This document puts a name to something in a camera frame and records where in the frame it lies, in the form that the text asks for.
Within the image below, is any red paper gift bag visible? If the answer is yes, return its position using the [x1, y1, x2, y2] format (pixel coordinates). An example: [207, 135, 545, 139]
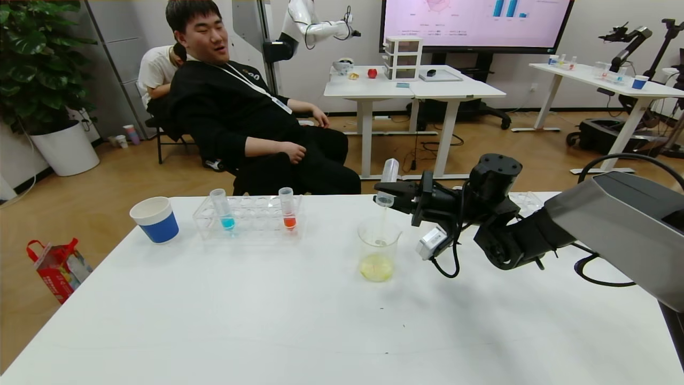
[27, 238, 93, 305]

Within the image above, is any red pigment test tube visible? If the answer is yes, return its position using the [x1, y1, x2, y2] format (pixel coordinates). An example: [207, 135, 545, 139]
[278, 187, 297, 231]

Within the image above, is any large green leafy plant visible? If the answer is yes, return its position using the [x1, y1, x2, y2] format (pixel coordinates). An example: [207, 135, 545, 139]
[0, 0, 99, 137]

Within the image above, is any long white desk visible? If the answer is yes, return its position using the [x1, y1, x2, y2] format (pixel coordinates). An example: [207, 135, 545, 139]
[511, 63, 684, 176]

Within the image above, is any clear glass beaker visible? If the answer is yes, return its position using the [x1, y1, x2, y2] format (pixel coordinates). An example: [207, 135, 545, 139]
[357, 217, 403, 283]

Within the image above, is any yellow pigment test tube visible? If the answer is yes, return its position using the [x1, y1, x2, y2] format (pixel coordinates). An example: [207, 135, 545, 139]
[376, 158, 400, 208]

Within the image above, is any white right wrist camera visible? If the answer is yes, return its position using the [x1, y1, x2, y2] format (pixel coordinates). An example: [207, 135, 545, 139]
[417, 226, 448, 261]

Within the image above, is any black metal chair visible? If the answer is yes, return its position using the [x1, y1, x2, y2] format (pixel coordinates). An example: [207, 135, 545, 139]
[145, 115, 189, 165]

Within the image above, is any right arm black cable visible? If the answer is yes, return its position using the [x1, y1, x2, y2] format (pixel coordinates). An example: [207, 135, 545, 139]
[574, 152, 684, 288]

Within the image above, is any white three-drawer organizer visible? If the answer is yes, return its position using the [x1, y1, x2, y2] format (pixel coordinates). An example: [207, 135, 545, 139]
[384, 36, 423, 82]

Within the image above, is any grey flat tray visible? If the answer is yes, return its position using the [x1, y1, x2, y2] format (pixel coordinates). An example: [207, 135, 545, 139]
[418, 70, 463, 83]

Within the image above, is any black display stand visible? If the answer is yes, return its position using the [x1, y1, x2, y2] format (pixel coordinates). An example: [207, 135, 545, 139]
[406, 53, 511, 132]

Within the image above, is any man in white t-shirt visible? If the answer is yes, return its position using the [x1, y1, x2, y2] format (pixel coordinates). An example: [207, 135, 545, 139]
[137, 44, 185, 107]

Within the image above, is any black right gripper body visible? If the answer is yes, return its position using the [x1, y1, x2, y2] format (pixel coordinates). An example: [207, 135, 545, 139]
[411, 170, 463, 227]

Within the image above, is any white plant pot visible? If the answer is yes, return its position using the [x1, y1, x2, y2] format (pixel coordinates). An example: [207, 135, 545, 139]
[30, 121, 101, 178]

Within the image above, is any blue white paper cup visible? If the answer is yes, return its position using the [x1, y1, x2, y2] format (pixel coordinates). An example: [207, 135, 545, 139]
[129, 197, 180, 244]

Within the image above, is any grey metal cabinet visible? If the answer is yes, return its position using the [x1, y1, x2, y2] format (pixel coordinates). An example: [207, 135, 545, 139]
[85, 0, 161, 141]

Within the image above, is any white standing desk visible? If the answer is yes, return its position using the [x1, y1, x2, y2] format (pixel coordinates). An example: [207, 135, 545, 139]
[324, 66, 418, 183]
[402, 65, 506, 183]

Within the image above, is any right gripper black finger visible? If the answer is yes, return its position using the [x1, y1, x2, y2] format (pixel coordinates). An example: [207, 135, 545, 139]
[374, 180, 419, 198]
[372, 194, 416, 214]

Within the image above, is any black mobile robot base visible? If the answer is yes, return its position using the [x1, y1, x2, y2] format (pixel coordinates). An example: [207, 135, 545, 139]
[565, 119, 669, 161]

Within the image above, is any clear plastic test tube rack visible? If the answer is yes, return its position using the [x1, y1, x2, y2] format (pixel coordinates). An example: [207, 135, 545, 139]
[505, 191, 545, 213]
[192, 195, 304, 241]

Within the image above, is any large wall display screen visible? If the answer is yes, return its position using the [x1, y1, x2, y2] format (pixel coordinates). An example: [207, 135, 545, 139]
[379, 0, 575, 57]

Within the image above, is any white humanoid robot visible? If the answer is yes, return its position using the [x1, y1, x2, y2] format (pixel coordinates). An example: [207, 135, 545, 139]
[232, 0, 361, 105]

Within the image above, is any black floor power cable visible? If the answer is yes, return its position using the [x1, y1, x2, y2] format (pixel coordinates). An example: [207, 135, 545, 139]
[402, 134, 464, 174]

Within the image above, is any black tripod stand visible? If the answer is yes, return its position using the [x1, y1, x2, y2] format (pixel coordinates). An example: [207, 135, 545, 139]
[644, 20, 684, 81]

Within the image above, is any man in black clothes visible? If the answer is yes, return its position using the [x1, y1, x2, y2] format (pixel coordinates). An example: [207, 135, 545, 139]
[166, 0, 362, 196]

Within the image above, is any blue pigment test tube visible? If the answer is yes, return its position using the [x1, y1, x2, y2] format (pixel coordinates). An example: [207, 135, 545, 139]
[209, 189, 236, 232]

